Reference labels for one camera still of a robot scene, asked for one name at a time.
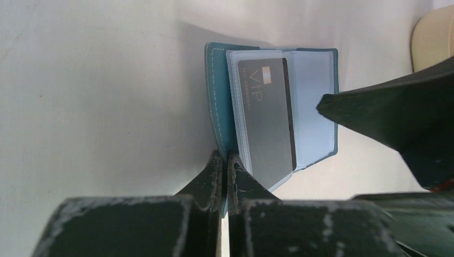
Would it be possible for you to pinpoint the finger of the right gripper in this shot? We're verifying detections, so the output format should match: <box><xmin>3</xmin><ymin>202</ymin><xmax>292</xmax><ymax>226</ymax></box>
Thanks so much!
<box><xmin>317</xmin><ymin>58</ymin><xmax>453</xmax><ymax>188</ymax></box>

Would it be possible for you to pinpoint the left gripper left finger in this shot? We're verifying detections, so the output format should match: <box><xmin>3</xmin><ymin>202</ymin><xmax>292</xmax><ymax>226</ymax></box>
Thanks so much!
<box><xmin>33</xmin><ymin>150</ymin><xmax>223</xmax><ymax>256</ymax></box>

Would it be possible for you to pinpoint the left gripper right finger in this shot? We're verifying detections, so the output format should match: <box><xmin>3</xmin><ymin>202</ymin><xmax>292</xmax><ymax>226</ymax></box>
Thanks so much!
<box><xmin>226</xmin><ymin>152</ymin><xmax>404</xmax><ymax>256</ymax></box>

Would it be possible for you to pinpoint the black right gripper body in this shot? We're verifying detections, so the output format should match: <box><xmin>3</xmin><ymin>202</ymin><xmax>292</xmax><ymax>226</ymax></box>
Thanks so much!
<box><xmin>353</xmin><ymin>185</ymin><xmax>453</xmax><ymax>256</ymax></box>

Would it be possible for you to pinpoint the blue leather card holder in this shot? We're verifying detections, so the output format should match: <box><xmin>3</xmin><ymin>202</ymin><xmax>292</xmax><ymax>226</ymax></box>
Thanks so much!
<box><xmin>205</xmin><ymin>41</ymin><xmax>339</xmax><ymax>217</ymax></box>

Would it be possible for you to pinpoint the grey VIP credit card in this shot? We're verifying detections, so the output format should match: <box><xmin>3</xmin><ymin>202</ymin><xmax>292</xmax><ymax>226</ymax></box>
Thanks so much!
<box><xmin>238</xmin><ymin>57</ymin><xmax>297</xmax><ymax>189</ymax></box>

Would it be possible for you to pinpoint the beige oval tray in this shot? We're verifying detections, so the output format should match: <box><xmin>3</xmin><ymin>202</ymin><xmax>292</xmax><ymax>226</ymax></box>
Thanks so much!
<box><xmin>411</xmin><ymin>4</ymin><xmax>453</xmax><ymax>72</ymax></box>

